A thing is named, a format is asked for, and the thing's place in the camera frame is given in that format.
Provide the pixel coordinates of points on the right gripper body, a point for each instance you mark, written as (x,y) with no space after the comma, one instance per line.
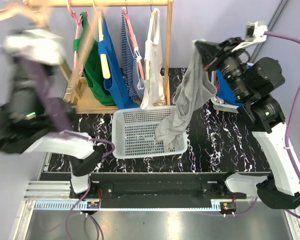
(225,52)

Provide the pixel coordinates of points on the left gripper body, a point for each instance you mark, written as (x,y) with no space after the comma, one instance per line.
(36,76)

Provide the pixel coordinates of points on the grey tank top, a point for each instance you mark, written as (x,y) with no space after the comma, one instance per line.
(192,93)

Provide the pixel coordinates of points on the beige wooden hanger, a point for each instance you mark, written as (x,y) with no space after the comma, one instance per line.
(39,11)

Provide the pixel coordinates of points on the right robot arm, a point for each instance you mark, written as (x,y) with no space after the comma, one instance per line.
(263,115)

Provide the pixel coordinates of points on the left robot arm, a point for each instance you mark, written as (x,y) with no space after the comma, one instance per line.
(32,121)

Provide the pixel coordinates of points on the green tank top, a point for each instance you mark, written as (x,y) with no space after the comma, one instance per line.
(92,71)

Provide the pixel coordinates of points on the cream wooden hanger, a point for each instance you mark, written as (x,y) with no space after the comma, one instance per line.
(103,58)

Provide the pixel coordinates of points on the pink plastic hanger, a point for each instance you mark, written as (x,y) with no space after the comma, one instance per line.
(80,22)

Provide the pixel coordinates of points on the white-top hanger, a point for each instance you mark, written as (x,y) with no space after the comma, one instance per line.
(155,12)

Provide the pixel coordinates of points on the pink striped-top hanger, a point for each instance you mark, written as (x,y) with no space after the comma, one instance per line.
(134,43)

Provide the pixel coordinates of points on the blue white striped tank top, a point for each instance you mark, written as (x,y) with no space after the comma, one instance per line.
(130,70)

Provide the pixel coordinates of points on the wooden clothes rack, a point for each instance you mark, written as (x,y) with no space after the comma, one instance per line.
(88,104)

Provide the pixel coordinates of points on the blue cloth in bin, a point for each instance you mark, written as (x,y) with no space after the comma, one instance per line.
(225,91)

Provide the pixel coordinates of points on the white right bin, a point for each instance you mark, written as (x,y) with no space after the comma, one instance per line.
(218,103)

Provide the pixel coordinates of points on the white perforated plastic basket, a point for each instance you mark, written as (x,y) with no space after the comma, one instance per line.
(133,133)

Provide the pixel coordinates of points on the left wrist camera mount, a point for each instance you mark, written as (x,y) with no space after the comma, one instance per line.
(37,44)

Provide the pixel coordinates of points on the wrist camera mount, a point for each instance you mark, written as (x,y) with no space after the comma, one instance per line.
(254,35)
(37,44)

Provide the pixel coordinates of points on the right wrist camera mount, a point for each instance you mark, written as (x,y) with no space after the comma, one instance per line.
(254,35)

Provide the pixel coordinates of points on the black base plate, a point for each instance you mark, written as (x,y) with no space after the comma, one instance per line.
(155,187)

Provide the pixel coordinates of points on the aluminium rail frame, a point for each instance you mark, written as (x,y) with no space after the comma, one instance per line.
(57,196)

